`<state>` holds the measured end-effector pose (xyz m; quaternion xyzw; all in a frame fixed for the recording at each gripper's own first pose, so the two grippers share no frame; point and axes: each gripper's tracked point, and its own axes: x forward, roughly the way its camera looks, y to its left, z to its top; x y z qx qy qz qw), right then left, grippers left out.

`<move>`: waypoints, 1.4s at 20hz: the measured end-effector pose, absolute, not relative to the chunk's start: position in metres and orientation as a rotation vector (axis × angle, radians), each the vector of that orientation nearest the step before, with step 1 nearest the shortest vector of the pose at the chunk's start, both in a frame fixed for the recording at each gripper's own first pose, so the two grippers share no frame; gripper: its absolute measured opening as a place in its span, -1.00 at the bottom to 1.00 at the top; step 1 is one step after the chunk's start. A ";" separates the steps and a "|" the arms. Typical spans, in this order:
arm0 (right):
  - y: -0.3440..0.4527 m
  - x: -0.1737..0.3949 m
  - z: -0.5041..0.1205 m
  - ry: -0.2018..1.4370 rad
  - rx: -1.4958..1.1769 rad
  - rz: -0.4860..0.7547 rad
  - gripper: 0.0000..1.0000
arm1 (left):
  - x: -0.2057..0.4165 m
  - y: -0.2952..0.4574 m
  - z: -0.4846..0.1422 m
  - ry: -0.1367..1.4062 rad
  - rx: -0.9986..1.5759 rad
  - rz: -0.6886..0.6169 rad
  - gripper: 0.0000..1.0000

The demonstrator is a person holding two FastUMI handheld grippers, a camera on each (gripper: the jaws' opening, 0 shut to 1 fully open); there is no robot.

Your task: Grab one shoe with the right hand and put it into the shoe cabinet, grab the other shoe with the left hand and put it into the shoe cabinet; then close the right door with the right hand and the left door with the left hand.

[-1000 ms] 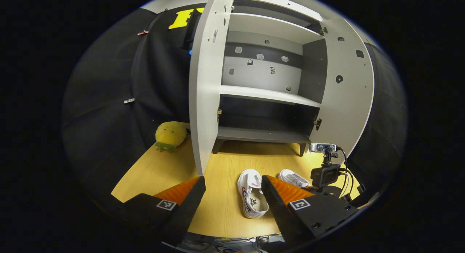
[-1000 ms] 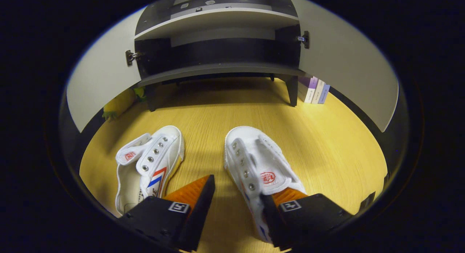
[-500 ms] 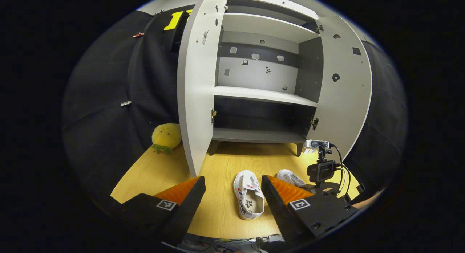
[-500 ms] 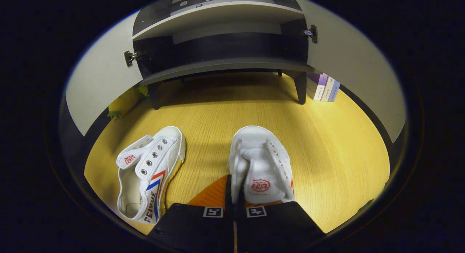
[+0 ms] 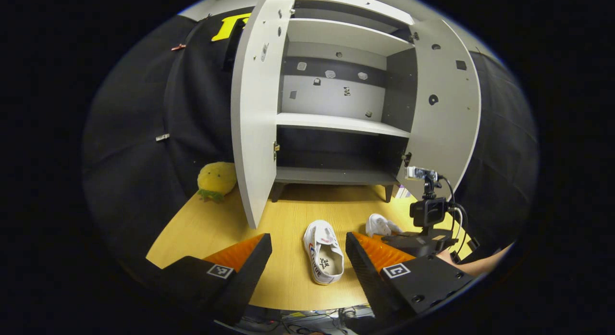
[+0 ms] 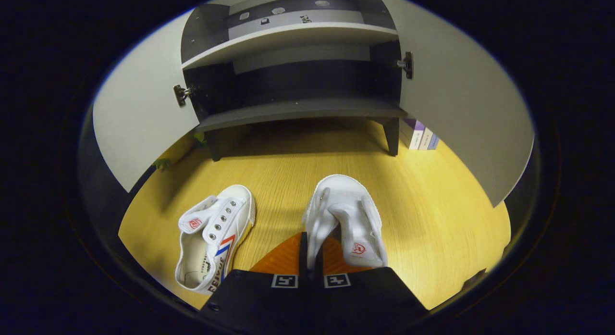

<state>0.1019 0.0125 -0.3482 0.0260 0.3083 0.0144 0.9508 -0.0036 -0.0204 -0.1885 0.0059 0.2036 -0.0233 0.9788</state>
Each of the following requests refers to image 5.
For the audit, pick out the white canvas shoe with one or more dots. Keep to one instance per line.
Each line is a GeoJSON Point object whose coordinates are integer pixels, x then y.
{"type": "Point", "coordinates": [379, 224]}
{"type": "Point", "coordinates": [319, 239]}

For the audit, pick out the cabinet door with camera sticker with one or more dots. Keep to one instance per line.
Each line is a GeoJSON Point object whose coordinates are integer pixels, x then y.
{"type": "Point", "coordinates": [254, 133]}

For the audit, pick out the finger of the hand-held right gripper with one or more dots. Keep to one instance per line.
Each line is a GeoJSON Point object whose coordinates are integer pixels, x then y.
{"type": "Point", "coordinates": [394, 239]}

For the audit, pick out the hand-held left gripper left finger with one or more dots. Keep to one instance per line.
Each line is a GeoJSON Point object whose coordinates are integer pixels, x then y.
{"type": "Point", "coordinates": [250, 282]}

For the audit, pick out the yellow plush toy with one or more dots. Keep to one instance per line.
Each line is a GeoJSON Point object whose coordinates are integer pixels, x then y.
{"type": "Point", "coordinates": [218, 176]}

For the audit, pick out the white shoe cabinet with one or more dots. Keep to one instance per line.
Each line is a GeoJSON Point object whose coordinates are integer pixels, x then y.
{"type": "Point", "coordinates": [336, 123]}

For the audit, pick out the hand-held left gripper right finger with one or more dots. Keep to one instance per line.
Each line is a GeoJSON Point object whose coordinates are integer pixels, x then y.
{"type": "Point", "coordinates": [370, 282]}

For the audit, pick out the red cloth clip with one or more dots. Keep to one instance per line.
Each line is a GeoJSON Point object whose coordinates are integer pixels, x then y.
{"type": "Point", "coordinates": [178, 47]}

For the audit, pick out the beige cabinet drawer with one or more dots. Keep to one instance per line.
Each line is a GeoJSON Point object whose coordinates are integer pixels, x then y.
{"type": "Point", "coordinates": [375, 8]}

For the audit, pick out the cabinet door with headphone sticker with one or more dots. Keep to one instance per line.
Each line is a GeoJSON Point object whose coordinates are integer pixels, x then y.
{"type": "Point", "coordinates": [447, 128]}

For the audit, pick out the silver cloth clip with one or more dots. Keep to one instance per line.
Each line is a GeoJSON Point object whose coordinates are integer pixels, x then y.
{"type": "Point", "coordinates": [162, 137]}

